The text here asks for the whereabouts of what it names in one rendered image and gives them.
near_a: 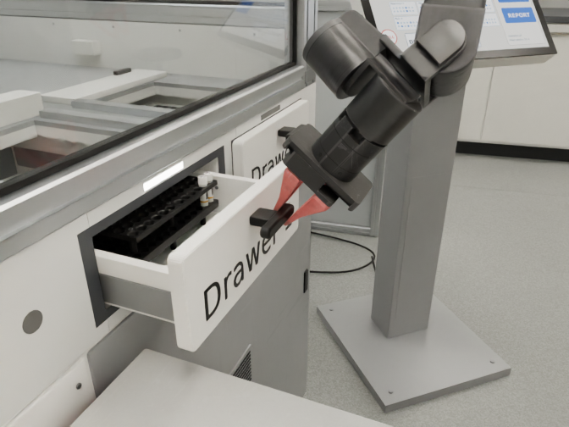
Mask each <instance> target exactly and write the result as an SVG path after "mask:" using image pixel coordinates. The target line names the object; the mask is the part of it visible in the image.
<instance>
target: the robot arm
mask: <svg viewBox="0 0 569 427"><path fill-rule="evenodd" d="M486 1H487V0H424V2H423V3H422V5H421V9H420V14H419V18H418V22H417V29H416V34H415V38H414V43H413V44H412V45H410V46H409V47H408V48H407V49H406V50H405V51H404V52H402V51H401V50H400V49H399V48H398V47H397V46H396V45H395V44H394V43H393V42H392V40H391V39H390V38H389V37H388V36H387V35H386V34H382V33H381V32H380V31H379V30H377V29H376V28H375V27H374V26H373V25H372V24H371V23H370V22H368V21H367V20H366V19H365V18H364V17H363V15H362V14H359V13H358V12H357V11H356V10H348V11H346V12H344V13H343V14H342V15H341V16H340V17H339V18H336V19H332V20H330V21H328V22H327V23H325V24H324V25H322V26H321V27H320V28H318V29H317V30H316V31H315V32H314V33H313V34H312V36H311V37H310V38H309V40H308V41H307V44H306V46H305V47H304V49H303V54H302V57H303V59H304V60H305V61H306V62H307V64H308V65H309V66H310V67H311V68H312V70H313V71H314V72H315V73H316V74H317V75H318V77H319V78H320V79H321V80H322V81H323V83H324V84H325V85H326V86H327V87H328V88H329V90H330V91H331V92H332V93H333V94H334V95H335V96H336V97H337V98H338V99H346V98H348V97H354V96H355V98H354V99H353V100H352V101H351V102H350V103H349V105H348V106H347V107H346V108H345V109H344V110H343V111H342V113H341V114H340V115H339V116H338V117H337V118H336V119H335V121H334V122H333V123H332V124H331V125H330V126H329V128H328V129H327V130H326V131H325V132H324V133H323V134H321V133H320V132H319V131H318V130H316V129H315V128H314V127H313V126H312V125H310V124H307V125H305V126H303V127H302V128H300V129H299V130H298V131H296V132H295V133H293V134H292V135H290V136H289V137H288V138H287V139H286V141H285V142H284V143H283V145H282V146H283V148H284V149H286V148H289V149H290V152H289V153H288V154H287V155H286V156H285V157H284V159H283V163H284V165H285V166H287V167H286V169H285V170H284V175H283V180H282V185H281V189H280V194H279V199H278V201H277V202H276V205H275V207H274V209H273V210H276V211H278V210H279V209H280V208H281V207H282V206H283V205H284V204H285V203H286V202H287V201H288V200H289V199H290V198H291V196H292V195H293V194H294V193H295V192H296V190H297V189H298V188H299V187H300V186H301V184H302V183H304V184H305V185H307V186H308V187H309V188H310V189H311V190H312V191H313V192H314V193H315V194H314V195H313V196H311V197H310V198H309V199H308V200H307V201H306V202H305V203H304V204H303V205H302V206H301V207H300V208H298V209H297V210H296V211H295V212H294V213H293V215H292V216H291V217H290V218H289V219H288V220H287V221H286V222H285V223H284V225H285V226H286V225H289V224H290V223H292V222H294V221H296V220H297V219H299V218H301V217H305V216H308V215H311V214H317V213H321V212H323V211H326V210H328V209H329V208H330V207H331V206H332V205H333V204H334V203H335V202H336V201H337V200H338V198H340V199H341V200H342V201H343V202H345V203H346V204H347V205H348V206H349V208H348V210H349V211H351V212H352V211H353V210H354V209H355V208H357V207H358V206H359V205H360V204H361V202H362V201H363V199H364V198H365V196H366V195H367V194H368V193H369V191H370V190H371V188H372V187H373V183H372V182H371V181H370V180H369V179H368V178H367V177H366V176H365V175H364V174H363V173H362V172H361V171H362V170H363V169H364V168H365V167H366V166H367V165H368V164H369V163H370V162H371V161H372V160H373V159H374V158H375V157H376V156H377V155H378V154H379V153H380V152H381V151H382V150H383V149H384V148H385V147H386V146H387V145H388V144H389V143H390V142H391V141H392V140H393V139H394V138H395V137H396V136H397V135H398V134H399V133H400V132H401V131H402V130H403V129H404V128H405V127H406V126H407V125H408V124H409V123H410V122H411V121H412V120H413V119H414V118H415V117H416V116H417V115H418V114H419V113H420V112H421V111H422V107H423V108H426V107H427V106H428V105H429V104H430V103H431V102H432V101H433V100H435V99H436V98H437V97H448V96H450V95H453V94H455V93H457V92H459V91H460V90H461V89H462V88H463V87H464V86H465V85H466V83H467V82H468V80H469V78H470V75H471V73H472V67H473V64H474V60H475V58H476V54H477V51H478V44H479V40H480V36H481V31H482V27H483V19H484V15H485V10H486V8H485V5H486ZM324 183H325V184H324Z"/></svg>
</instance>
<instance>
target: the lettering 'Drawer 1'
mask: <svg viewBox="0 0 569 427"><path fill-rule="evenodd" d="M270 240H271V239H268V240H267V241H266V242H265V243H264V241H265V238H263V240H262V252H263V254H266V253H268V251H269V249H270V247H271V245H270V246H269V248H268V250H267V251H265V250H264V247H265V246H266V245H267V243H268V242H269V241H270ZM259 247H260V241H259V242H258V244H257V255H256V252H255V247H253V248H252V250H251V263H250V259H249V255H248V253H247V254H246V259H247V263H248V268H249V272H251V270H252V260H253V254H254V258H255V263H256V265H257V264H258V256H259ZM239 265H240V266H241V269H240V270H239V271H238V272H237V274H236V275H235V279H234V286H235V287H238V286H239V284H240V283H241V281H242V280H244V267H243V263H242V262H241V261H240V262H238V263H237V264H236V266H235V268H234V272H235V270H236V269H237V267H238V266H239ZM240 272H241V277H240V281H239V282H238V283H236V278H237V276H238V274H239V273H240ZM230 275H232V272H231V271H230V272H229V273H228V275H227V278H226V277H225V278H224V293H225V300H226V299H227V298H228V292H227V281H228V278H229V276H230ZM214 286H216V287H217V290H218V301H217V304H216V306H215V308H214V310H213V311H212V312H211V313H210V314H209V312H208V300H207V292H208V291H209V290H210V289H211V288H212V287H214ZM220 297H221V290H220V284H219V283H218V282H217V281H216V282H213V283H212V284H211V285H210V286H209V287H208V288H207V289H206V290H205V291H204V300H205V310H206V320H207V321H208V320H209V319H210V318H211V317H212V315H213V314H214V313H215V311H216V310H217V308H218V305H219V302H220Z"/></svg>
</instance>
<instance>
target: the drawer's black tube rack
mask: <svg viewBox="0 0 569 427"><path fill-rule="evenodd" d="M196 184H198V177H195V176H190V175H188V176H187V177H185V178H184V179H183V180H181V181H179V182H178V183H176V184H175V185H173V186H171V187H169V189H167V190H166V191H163V192H162V193H160V194H159V195H157V196H156V197H154V198H153V199H151V200H150V201H148V202H146V203H144V204H143V205H141V206H140V207H138V208H137V209H136V210H134V211H132V212H131V213H129V214H127V215H126V216H124V217H123V218H122V219H120V220H118V221H117V222H115V223H113V224H112V225H110V226H109V227H108V228H106V229H104V230H102V231H101V232H99V233H98V234H96V235H95V236H93V237H92V241H93V246H94V248H95V249H98V250H102V251H105V252H111V253H115V254H118V255H123V256H126V257H130V258H136V259H140V260H143V261H147V262H150V261H152V260H153V259H154V258H155V257H156V256H157V255H158V254H160V253H161V252H162V251H164V250H165V249H166V248H167V247H169V246H170V248H171V250H175V249H176V248H177V245H176V240H178V239H179V238H180V237H181V236H182V235H184V233H186V232H187V231H188V230H190V229H191V228H192V227H193V226H195V225H196V224H197V223H199V222H201V225H205V224H206V216H207V215H209V214H210V213H211V212H212V211H213V210H214V209H215V208H217V207H218V199H213V202H209V203H208V206H205V207H203V206H201V201H200V198H198V199H196V200H195V201H194V202H193V203H191V204H190V205H189V206H187V207H186V208H184V209H183V210H181V211H180V212H179V213H177V214H176V215H175V216H174V217H172V218H171V219H169V220H168V221H167V222H165V223H164V224H162V225H161V226H159V227H158V228H157V229H155V230H154V231H153V232H152V233H150V234H149V235H148V236H146V237H144V238H143V239H142V240H140V241H139V242H137V243H135V242H132V241H125V240H123V237H122V235H123V234H124V233H126V232H127V231H128V230H133V227H135V226H136V225H138V224H139V223H140V222H142V221H143V220H145V219H146V218H148V217H149V216H151V215H152V214H154V213H156V212H157V211H158V210H159V209H161V208H163V207H164V206H166V205H167V204H172V203H171V202H172V201H173V200H174V199H175V198H177V197H179V196H180V195H182V194H183V193H185V192H186V191H188V190H189V189H191V188H192V187H193V186H195V185H196Z"/></svg>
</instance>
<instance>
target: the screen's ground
mask: <svg viewBox="0 0 569 427"><path fill-rule="evenodd" d="M388 1H418V0H369V2H370V5H371V8H372V11H373V17H374V19H375V22H376V26H377V28H378V29H395V23H394V21H393V17H392V14H391V12H390V8H389V4H388ZM492 2H493V4H494V8H495V11H496V13H497V16H498V19H499V22H500V25H501V26H494V27H482V31H481V36H480V42H481V45H482V47H479V48H478V51H488V50H501V49H515V48H529V47H548V46H549V44H548V42H547V40H546V37H545V34H544V31H543V28H542V25H541V23H540V21H539V17H538V15H537V12H536V9H535V7H534V5H533V0H529V2H523V3H499V2H498V0H492ZM523 7H532V9H533V12H534V15H535V18H536V20H537V22H530V23H510V24H506V23H505V19H504V16H503V14H502V11H501V9H500V8H523ZM395 31H396V29H395ZM413 32H416V31H415V30H400V31H396V34H397V36H398V40H399V43H400V45H398V46H397V47H398V48H399V49H400V50H401V51H402V52H404V51H405V50H406V49H407V48H408V46H407V43H406V38H405V35H404V33H413Z"/></svg>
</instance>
